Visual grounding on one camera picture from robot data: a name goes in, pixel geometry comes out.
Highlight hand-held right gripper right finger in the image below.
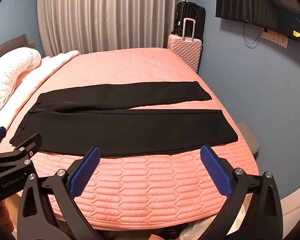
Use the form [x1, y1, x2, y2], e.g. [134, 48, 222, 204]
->
[199, 144, 283, 240]

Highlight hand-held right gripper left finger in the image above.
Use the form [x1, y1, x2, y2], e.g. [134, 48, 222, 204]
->
[17, 146, 104, 240]

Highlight black pants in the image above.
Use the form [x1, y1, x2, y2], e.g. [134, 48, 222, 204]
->
[9, 81, 238, 157]

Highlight pink quilted bed cover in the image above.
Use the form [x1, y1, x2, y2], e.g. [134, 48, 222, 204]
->
[0, 47, 259, 230]

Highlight white floral pillow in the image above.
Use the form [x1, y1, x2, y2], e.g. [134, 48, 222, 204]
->
[0, 47, 42, 110]

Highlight white plastic bag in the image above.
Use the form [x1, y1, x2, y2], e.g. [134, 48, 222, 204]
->
[179, 220, 215, 240]

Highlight light pink blanket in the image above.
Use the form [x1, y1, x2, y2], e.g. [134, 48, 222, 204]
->
[0, 50, 80, 130]

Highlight grey bed headboard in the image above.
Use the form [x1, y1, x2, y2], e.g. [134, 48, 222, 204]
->
[0, 33, 32, 67]

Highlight pink hard suitcase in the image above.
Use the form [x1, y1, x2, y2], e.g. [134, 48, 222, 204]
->
[167, 18, 203, 74]

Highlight grey pleated curtain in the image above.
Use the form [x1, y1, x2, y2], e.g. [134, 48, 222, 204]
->
[37, 0, 190, 57]

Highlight black hard suitcase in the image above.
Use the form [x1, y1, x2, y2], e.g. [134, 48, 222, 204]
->
[170, 1, 206, 40]

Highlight black power cable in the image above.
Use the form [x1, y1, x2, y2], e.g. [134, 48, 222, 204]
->
[242, 22, 265, 44]

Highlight beige wall socket panel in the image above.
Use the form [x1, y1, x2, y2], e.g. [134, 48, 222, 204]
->
[261, 29, 289, 49]

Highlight wall-mounted television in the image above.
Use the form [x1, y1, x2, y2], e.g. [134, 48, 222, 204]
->
[215, 0, 300, 42]

